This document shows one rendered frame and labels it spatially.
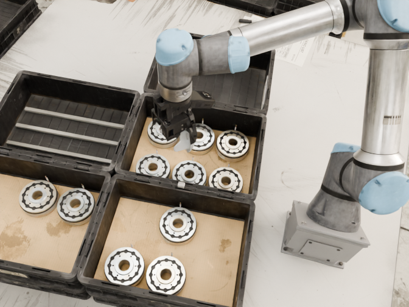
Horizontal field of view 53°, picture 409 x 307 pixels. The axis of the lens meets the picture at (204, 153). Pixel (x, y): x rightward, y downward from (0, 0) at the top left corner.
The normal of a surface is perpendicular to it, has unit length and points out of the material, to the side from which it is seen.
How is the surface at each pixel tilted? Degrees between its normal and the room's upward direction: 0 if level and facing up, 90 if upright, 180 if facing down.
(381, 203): 57
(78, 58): 0
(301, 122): 0
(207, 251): 0
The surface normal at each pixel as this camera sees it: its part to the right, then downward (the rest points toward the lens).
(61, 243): 0.06, -0.54
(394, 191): 0.14, 0.42
